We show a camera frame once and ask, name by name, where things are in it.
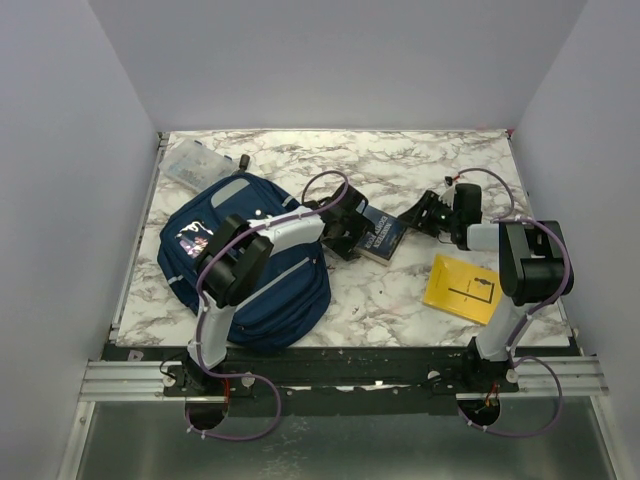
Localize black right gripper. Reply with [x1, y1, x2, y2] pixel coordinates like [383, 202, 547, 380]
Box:
[397, 191, 459, 239]

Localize Nineteen Eighty-Four book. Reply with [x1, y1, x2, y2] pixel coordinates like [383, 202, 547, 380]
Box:
[355, 205, 407, 265]

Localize navy blue student backpack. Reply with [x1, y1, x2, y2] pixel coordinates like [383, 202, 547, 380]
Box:
[157, 173, 331, 352]

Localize purple highlighter marker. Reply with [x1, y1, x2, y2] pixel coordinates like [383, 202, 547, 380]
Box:
[176, 232, 209, 259]

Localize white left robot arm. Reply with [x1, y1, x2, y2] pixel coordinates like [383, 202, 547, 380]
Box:
[187, 182, 373, 395]

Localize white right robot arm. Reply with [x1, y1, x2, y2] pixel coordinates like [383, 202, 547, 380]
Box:
[399, 183, 574, 392]

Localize yellow notebook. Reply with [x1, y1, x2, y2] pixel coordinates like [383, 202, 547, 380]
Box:
[422, 254, 502, 326]

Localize black metal flashlight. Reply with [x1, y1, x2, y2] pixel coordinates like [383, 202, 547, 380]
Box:
[239, 154, 251, 172]

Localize clear plastic organiser box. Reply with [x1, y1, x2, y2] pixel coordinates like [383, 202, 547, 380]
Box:
[159, 140, 235, 193]

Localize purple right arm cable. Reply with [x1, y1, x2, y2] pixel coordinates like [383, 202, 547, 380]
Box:
[444, 167, 574, 437]

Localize black mounting base plate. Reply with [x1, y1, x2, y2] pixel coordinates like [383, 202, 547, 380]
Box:
[99, 344, 580, 426]

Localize aluminium extrusion rail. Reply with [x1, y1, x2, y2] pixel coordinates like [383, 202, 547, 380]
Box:
[80, 356, 609, 403]

